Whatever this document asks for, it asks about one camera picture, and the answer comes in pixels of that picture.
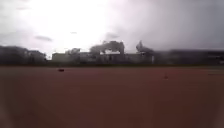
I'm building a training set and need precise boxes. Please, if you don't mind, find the red-brown sports ground surface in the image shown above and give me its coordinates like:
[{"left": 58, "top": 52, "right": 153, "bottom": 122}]
[{"left": 0, "top": 65, "right": 224, "bottom": 128}]

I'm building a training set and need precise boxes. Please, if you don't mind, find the row of trees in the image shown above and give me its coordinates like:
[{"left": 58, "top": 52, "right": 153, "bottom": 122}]
[{"left": 0, "top": 45, "right": 48, "bottom": 66}]

